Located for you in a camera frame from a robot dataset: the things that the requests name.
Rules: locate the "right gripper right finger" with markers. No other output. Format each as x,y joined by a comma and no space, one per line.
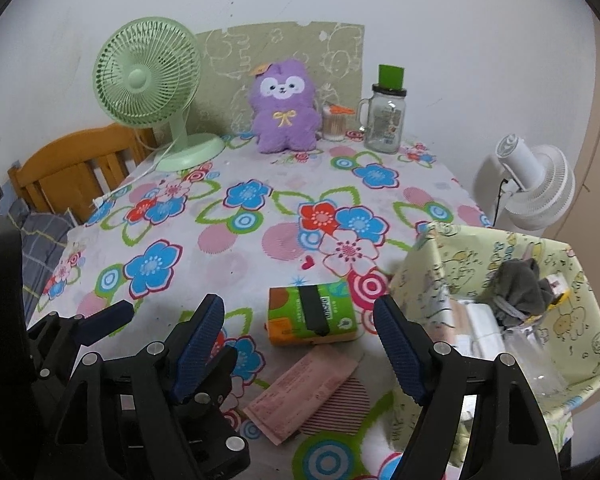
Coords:
508,439

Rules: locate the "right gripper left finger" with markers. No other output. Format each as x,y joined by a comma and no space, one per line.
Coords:
154,415

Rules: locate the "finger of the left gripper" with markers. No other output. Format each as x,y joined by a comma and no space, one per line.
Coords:
103,323
53,350

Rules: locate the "clear plastic bag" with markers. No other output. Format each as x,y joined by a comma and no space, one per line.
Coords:
538,368

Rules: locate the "white cloth bundle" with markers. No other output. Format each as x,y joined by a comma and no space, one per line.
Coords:
477,333

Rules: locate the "dark grey drawstring pouch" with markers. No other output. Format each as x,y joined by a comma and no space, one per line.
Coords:
518,294

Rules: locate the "cartoon tissue pack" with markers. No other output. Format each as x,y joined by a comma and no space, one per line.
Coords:
559,288

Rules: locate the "green orange tissue pack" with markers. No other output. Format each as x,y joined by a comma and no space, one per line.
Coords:
311,314

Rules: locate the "grey plaid pillow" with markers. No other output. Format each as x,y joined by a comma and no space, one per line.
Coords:
43,239

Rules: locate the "yellow patterned storage box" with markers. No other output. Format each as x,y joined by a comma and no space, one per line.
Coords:
486,291

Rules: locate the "floral tablecloth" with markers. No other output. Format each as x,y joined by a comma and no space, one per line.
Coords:
241,225

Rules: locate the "white standing fan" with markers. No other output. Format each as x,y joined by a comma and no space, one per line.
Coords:
539,185

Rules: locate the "green desk fan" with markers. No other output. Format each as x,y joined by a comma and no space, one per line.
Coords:
146,75

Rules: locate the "purple plush toy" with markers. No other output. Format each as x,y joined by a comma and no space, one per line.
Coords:
282,100

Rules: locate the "toothpick jar orange lid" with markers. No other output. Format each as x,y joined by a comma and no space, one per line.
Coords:
335,121

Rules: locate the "glass mug green lid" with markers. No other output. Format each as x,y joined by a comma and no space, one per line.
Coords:
381,116

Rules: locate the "green patterned wall sheet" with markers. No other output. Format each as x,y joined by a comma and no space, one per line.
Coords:
233,59

